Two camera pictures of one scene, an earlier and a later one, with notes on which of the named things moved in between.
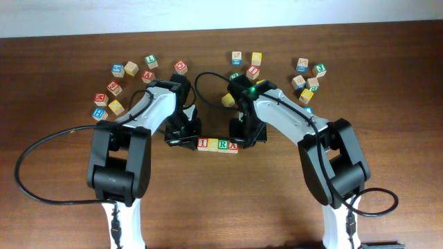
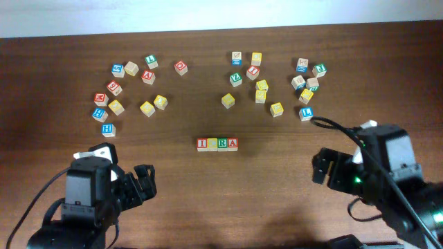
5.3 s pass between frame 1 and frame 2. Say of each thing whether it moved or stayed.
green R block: stayed
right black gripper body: moved
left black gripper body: moved
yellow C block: stayed
